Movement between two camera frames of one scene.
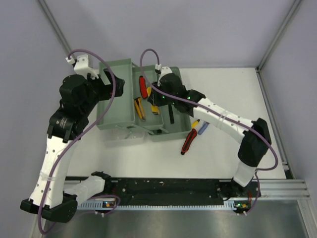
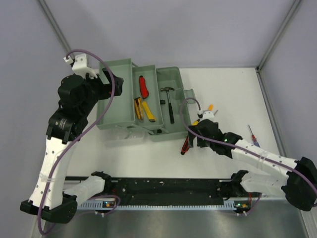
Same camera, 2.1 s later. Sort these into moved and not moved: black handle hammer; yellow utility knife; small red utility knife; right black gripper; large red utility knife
Moved: right black gripper; yellow utility knife
Not moved: black handle hammer; small red utility knife; large red utility knife
